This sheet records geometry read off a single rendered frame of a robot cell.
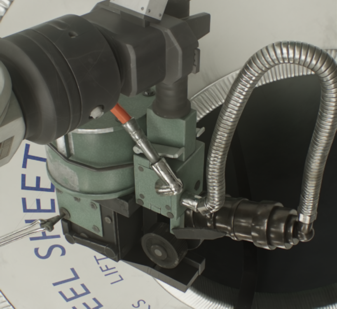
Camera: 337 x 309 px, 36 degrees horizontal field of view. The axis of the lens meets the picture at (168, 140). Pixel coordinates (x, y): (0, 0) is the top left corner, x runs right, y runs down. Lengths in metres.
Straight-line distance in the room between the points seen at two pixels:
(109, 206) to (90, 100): 0.27
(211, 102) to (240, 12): 0.13
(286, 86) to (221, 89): 0.97
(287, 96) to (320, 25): 0.94
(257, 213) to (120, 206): 0.17
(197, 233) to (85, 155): 0.15
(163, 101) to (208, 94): 0.20
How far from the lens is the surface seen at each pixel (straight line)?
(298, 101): 1.59
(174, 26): 0.45
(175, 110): 0.55
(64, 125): 0.40
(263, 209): 0.65
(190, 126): 0.56
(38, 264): 0.95
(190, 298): 1.00
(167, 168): 0.55
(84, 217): 0.71
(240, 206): 0.67
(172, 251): 0.69
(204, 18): 0.51
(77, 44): 0.40
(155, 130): 0.57
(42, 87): 0.38
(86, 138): 0.58
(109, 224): 0.68
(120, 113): 0.54
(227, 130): 0.51
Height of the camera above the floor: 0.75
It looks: 12 degrees up
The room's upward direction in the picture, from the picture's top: 113 degrees counter-clockwise
